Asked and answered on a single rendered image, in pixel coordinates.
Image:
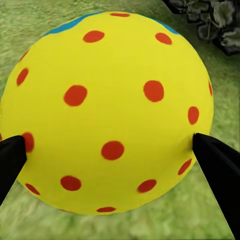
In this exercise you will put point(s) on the bush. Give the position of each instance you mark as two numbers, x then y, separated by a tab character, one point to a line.
219	21

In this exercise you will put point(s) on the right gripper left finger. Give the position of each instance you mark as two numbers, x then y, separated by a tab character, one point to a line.
12	160

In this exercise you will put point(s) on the easter egg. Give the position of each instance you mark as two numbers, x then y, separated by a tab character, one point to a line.
108	105

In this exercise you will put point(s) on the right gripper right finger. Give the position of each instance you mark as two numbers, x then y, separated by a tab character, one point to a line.
220	164

